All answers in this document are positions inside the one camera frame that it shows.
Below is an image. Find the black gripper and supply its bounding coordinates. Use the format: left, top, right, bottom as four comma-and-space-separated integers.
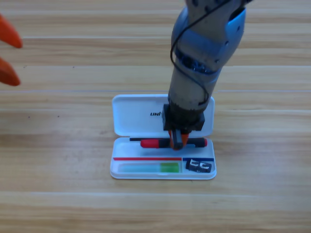
161, 103, 206, 151

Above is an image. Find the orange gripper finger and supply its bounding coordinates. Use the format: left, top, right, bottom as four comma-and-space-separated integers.
0, 13, 24, 49
0, 56, 21, 87

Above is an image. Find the white Unitree pencil case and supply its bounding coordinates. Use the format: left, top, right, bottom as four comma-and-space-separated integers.
109, 94, 217, 181

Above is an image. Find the black eraser white print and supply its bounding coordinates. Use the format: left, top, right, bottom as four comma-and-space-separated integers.
185, 158, 213, 174

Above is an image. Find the red and black marker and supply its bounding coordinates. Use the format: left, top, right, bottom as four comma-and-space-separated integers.
140, 137, 208, 150

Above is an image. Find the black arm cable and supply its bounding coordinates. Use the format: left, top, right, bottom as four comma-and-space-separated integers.
170, 0, 211, 105

